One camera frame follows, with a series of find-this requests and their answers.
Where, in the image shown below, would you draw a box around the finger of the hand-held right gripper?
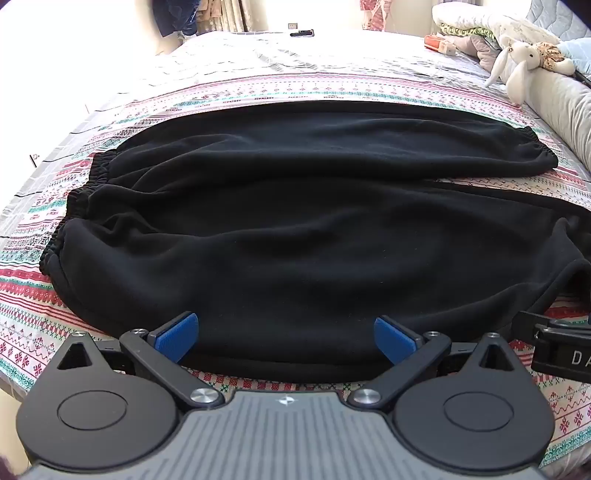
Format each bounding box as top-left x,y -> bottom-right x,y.
510,310 -> 555,344

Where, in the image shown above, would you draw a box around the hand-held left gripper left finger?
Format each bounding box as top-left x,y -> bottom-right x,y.
56,312 -> 227,409

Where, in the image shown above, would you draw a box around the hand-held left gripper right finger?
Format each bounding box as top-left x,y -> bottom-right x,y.
349,316 -> 525,410

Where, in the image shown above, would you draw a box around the black pants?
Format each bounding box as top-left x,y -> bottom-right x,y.
41,100 -> 591,385

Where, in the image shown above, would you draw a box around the red green patterned blanket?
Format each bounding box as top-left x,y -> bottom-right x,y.
0,74 -> 591,469

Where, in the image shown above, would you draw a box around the grey bolster pillow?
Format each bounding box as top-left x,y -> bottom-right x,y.
529,68 -> 591,172

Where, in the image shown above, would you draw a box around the white plush rabbit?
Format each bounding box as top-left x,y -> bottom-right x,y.
484,36 -> 577,108

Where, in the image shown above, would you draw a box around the light blue pillow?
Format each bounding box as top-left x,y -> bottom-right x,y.
560,37 -> 591,75

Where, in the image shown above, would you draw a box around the grey soft cloth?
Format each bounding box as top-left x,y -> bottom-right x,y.
445,34 -> 503,71

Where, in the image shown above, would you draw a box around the orange small box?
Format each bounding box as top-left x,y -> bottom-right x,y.
424,34 -> 455,56

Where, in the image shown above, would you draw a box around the white checked bedsheet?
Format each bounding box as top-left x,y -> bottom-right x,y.
0,16 -> 513,222

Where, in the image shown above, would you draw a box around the pile of folded quilts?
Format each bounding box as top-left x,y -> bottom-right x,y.
431,0 -> 561,49

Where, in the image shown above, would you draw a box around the quilted grey headboard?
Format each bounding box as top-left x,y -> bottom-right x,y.
526,0 -> 587,40

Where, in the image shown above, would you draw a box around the dark blue hanging garment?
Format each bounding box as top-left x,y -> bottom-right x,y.
154,0 -> 200,38

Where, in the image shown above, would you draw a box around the beige curtain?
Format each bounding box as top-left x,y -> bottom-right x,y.
217,0 -> 247,33

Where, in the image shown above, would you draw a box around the pink hanging garment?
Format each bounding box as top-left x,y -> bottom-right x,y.
196,0 -> 223,23

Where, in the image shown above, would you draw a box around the pink patterned hanging cloth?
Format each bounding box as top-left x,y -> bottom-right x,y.
359,0 -> 394,31

